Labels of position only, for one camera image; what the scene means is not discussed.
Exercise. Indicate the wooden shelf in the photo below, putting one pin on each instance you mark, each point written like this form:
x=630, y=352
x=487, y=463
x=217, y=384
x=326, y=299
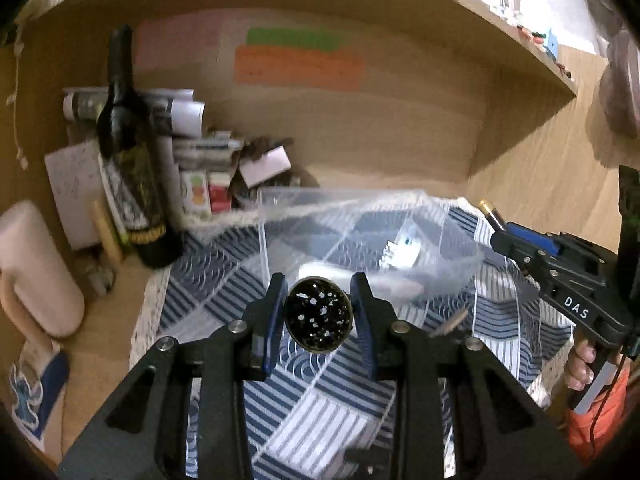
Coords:
x=350, y=5

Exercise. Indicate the blue patterned tablecloth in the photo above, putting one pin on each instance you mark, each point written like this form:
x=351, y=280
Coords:
x=300, y=410

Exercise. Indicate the orange sticky note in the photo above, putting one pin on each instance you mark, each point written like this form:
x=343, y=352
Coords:
x=297, y=67

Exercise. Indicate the grey plush object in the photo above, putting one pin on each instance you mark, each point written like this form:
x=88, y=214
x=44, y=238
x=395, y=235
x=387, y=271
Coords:
x=620, y=87

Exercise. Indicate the stack of printed booklets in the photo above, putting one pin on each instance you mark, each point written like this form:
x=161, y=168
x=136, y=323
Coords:
x=207, y=152

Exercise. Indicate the gold capped black tube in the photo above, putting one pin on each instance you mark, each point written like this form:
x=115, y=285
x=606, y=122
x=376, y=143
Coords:
x=489, y=211

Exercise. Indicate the wooden stick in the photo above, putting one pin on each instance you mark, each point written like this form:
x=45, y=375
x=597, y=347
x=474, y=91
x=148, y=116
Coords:
x=106, y=232

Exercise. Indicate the silver white packet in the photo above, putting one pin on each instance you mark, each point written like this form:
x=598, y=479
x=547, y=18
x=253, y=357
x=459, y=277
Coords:
x=400, y=251

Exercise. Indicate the white notebook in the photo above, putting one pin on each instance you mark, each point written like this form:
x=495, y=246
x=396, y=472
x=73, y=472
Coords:
x=74, y=185

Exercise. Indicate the person's right hand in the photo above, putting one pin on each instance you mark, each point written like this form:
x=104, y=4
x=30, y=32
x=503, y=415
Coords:
x=579, y=362

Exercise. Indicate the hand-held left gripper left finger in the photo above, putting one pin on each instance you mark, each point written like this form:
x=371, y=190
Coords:
x=273, y=321

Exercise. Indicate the white paper towel roll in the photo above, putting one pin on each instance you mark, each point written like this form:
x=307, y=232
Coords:
x=37, y=270

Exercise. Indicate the rolled printed papers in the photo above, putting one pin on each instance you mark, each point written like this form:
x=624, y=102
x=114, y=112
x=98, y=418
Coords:
x=175, y=110

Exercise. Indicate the round black speckled lid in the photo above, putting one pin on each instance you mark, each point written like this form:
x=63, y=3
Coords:
x=318, y=312

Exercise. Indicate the green sticky note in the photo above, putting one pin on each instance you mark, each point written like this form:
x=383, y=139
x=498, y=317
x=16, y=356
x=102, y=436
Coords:
x=292, y=37

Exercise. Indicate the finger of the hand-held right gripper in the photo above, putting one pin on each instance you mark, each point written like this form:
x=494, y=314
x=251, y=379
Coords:
x=532, y=238
x=512, y=251

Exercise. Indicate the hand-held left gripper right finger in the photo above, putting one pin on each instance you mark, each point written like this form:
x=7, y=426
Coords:
x=362, y=327

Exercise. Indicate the colourful small carton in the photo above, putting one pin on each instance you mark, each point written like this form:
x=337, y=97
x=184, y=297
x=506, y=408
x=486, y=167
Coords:
x=197, y=192

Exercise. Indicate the clear plastic container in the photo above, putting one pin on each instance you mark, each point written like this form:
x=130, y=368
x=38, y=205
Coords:
x=370, y=240

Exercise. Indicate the small brown wooden piece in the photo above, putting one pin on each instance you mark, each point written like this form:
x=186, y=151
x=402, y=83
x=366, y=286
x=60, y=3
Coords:
x=451, y=323

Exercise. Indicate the blue and white cloth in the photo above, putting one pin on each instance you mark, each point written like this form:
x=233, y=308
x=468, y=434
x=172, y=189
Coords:
x=35, y=395

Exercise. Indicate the dark wine bottle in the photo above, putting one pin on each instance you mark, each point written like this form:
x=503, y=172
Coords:
x=131, y=170

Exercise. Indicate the pink sticky note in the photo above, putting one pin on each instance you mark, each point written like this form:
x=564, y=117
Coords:
x=175, y=42

